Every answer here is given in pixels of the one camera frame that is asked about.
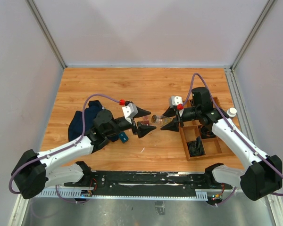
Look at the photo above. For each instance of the clear pill bottle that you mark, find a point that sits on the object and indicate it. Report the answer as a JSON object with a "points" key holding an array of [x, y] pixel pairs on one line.
{"points": [[160, 120]]}

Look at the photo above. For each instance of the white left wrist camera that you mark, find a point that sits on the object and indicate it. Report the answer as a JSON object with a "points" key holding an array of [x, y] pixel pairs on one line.
{"points": [[129, 112]]}

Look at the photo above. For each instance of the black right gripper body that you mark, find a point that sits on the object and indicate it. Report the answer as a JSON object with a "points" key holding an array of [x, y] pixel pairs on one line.
{"points": [[186, 116]]}

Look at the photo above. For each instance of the white pill bottle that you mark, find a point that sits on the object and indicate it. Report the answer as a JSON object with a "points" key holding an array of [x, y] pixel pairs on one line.
{"points": [[232, 112]]}

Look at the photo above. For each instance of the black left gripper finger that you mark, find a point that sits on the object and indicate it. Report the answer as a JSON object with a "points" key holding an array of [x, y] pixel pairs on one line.
{"points": [[141, 112], [143, 130]]}

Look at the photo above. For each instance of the wooden compartment tray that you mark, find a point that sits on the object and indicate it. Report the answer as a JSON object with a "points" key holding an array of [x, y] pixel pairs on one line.
{"points": [[213, 147]]}

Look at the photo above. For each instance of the dark navy cloth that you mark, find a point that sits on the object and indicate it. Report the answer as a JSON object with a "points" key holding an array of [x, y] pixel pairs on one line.
{"points": [[78, 126]]}

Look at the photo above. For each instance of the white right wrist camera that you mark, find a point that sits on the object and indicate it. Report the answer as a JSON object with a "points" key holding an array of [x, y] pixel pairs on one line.
{"points": [[174, 101]]}

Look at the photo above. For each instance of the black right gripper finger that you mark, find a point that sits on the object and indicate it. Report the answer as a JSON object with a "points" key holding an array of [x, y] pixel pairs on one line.
{"points": [[171, 126], [170, 112]]}

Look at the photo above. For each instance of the teal pill organizer box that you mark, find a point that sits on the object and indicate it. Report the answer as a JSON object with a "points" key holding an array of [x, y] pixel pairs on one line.
{"points": [[123, 137]]}

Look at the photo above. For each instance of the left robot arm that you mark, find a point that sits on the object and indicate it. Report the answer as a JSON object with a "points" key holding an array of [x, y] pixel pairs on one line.
{"points": [[37, 171]]}

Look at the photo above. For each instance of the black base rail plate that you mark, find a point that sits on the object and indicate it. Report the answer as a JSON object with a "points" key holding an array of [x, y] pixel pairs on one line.
{"points": [[142, 184]]}

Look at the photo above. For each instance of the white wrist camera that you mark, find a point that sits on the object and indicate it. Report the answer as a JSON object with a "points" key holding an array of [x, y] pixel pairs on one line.
{"points": [[129, 112], [174, 101]]}

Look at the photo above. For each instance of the red pill organizer box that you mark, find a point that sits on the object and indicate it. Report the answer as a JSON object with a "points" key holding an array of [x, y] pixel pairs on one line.
{"points": [[144, 121]]}

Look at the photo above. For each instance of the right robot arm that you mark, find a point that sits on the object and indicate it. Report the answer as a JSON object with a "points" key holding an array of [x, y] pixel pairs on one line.
{"points": [[261, 174]]}

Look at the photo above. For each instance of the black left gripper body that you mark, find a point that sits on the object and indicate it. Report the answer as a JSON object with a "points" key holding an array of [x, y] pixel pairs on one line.
{"points": [[120, 125]]}

